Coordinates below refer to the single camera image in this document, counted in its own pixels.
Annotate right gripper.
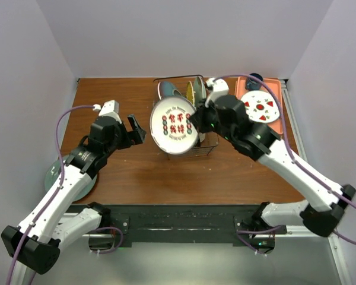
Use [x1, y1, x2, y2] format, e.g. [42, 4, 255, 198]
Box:
[189, 96, 234, 142]

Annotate mint green flower plate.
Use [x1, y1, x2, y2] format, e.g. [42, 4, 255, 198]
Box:
[193, 77, 206, 107]

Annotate black wire dish rack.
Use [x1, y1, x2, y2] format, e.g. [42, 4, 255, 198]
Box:
[153, 74, 219, 158]

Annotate yellow green ribbed plate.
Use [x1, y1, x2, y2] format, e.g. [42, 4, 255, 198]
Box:
[186, 81, 195, 105]

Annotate white plate red chinese characters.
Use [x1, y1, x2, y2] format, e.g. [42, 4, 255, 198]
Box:
[150, 96, 199, 155]

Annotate dark blue plate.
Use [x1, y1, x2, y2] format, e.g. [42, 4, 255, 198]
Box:
[157, 81, 182, 100]

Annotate cream ceramic mug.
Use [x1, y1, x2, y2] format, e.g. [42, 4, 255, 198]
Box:
[198, 133, 205, 143]

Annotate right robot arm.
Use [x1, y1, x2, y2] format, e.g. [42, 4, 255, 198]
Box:
[189, 95, 356, 237]

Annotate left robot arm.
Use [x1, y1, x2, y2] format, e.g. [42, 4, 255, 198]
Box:
[1, 111, 146, 278]

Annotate salmon pink tray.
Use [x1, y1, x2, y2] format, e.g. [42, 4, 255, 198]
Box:
[234, 75, 285, 140]

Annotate dark blue mug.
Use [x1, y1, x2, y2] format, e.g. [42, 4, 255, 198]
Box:
[245, 73, 263, 91]

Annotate watermelon pattern plate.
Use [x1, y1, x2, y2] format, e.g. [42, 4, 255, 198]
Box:
[241, 90, 280, 124]

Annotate grey green plate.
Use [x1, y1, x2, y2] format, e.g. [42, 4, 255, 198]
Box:
[44, 160, 99, 202]

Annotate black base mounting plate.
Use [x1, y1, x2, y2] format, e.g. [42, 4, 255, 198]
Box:
[88, 205, 287, 252]

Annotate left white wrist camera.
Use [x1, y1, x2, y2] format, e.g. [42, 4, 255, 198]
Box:
[93, 100, 122, 123]

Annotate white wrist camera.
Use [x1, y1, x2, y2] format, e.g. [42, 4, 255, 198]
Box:
[93, 100, 122, 123]
[205, 78, 229, 106]

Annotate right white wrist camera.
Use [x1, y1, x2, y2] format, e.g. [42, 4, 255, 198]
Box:
[205, 78, 229, 106]

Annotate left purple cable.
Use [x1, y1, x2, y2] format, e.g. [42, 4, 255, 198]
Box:
[5, 104, 101, 285]

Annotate purple cable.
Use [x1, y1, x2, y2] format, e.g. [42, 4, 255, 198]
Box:
[5, 104, 101, 285]
[206, 74, 356, 247]

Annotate aluminium frame rail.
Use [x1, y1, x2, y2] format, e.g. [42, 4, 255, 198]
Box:
[11, 227, 352, 284]

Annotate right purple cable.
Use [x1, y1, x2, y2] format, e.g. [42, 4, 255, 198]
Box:
[206, 74, 356, 247]

